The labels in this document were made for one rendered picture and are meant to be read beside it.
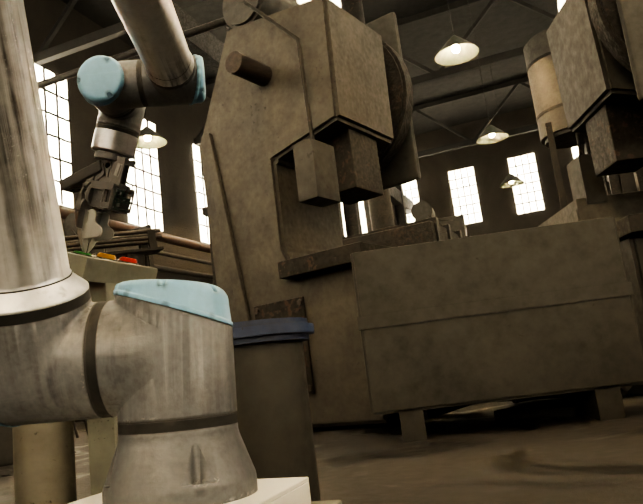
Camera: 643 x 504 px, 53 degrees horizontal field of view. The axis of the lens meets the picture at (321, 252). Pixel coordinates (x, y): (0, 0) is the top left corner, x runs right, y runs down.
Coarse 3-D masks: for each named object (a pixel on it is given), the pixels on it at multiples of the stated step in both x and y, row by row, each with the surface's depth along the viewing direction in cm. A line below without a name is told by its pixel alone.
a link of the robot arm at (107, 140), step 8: (96, 128) 133; (104, 128) 132; (96, 136) 133; (104, 136) 132; (112, 136) 132; (120, 136) 132; (128, 136) 133; (96, 144) 132; (104, 144) 132; (112, 144) 132; (120, 144) 132; (128, 144) 134; (136, 144) 136; (112, 152) 133; (120, 152) 133; (128, 152) 134
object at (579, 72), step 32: (576, 0) 342; (608, 0) 308; (640, 0) 300; (576, 32) 348; (608, 32) 307; (640, 32) 297; (576, 64) 354; (608, 64) 325; (640, 64) 294; (576, 96) 361; (608, 96) 328; (640, 96) 293; (576, 128) 372; (608, 128) 336; (640, 128) 334; (576, 160) 381; (608, 160) 340; (640, 160) 335; (576, 192) 387; (640, 224) 301; (640, 256) 307; (640, 288) 306; (640, 320) 309
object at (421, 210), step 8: (416, 208) 1230; (424, 208) 1225; (432, 208) 1234; (416, 216) 1228; (424, 216) 1223; (432, 216) 1236; (456, 216) 1303; (440, 224) 1198; (456, 224) 1197; (464, 224) 1211; (464, 232) 1192
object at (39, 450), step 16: (16, 432) 133; (32, 432) 132; (48, 432) 133; (64, 432) 136; (16, 448) 133; (32, 448) 132; (48, 448) 132; (64, 448) 135; (16, 464) 132; (32, 464) 131; (48, 464) 132; (64, 464) 134; (16, 480) 132; (32, 480) 130; (48, 480) 131; (64, 480) 133; (16, 496) 132; (32, 496) 130; (48, 496) 131; (64, 496) 133
